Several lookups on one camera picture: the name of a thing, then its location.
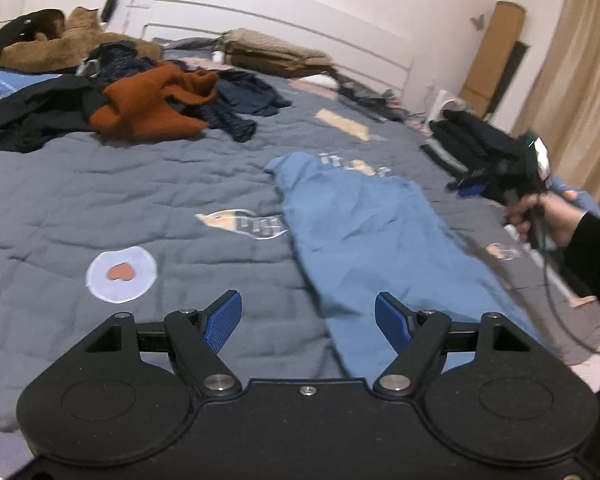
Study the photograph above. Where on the grey quilted blanket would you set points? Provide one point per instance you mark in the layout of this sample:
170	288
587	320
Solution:
105	195

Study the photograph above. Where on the brown fleece jacket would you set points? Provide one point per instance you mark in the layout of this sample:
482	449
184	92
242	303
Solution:
55	45

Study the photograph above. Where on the blue folded cloth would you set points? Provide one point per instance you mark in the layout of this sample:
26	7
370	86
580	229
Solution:
577	200

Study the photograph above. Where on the stack of dark folded clothes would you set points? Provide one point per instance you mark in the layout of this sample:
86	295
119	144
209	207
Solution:
470	135

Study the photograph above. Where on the white pillow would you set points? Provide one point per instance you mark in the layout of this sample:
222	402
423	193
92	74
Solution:
322	81

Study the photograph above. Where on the person's right hand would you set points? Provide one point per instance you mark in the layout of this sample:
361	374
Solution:
562	220

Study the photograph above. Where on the tall flat cardboard box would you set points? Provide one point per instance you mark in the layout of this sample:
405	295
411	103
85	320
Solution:
492	55

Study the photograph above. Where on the dark clothes pile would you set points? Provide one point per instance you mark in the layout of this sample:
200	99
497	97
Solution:
370	100

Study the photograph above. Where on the khaki folded cloth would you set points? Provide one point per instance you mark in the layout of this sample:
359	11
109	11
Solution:
270	47

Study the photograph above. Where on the beige curtain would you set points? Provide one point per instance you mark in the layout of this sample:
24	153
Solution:
575	70

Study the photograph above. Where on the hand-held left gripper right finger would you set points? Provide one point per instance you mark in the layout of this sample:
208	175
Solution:
392	322

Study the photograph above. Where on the navy patterned knit garment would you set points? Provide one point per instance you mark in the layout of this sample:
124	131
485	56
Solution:
125	62

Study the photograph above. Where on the white headboard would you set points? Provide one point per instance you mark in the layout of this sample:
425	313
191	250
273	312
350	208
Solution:
280	20

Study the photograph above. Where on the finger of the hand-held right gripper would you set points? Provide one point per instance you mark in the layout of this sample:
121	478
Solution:
467	186

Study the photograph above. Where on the person's right forearm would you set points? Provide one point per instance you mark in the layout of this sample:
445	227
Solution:
597	270

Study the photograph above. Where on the light blue striped cloth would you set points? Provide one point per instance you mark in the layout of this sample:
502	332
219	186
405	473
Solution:
5	85

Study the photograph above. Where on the black garment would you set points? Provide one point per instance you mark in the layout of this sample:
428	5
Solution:
35	115

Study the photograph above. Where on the orange sweater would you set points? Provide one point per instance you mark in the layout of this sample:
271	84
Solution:
145	105

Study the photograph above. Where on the light blue pants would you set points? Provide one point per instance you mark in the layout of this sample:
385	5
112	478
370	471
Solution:
370	230

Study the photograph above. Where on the white bag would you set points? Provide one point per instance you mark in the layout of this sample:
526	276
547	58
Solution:
445	105

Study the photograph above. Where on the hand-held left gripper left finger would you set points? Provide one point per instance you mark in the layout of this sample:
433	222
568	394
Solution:
225	322

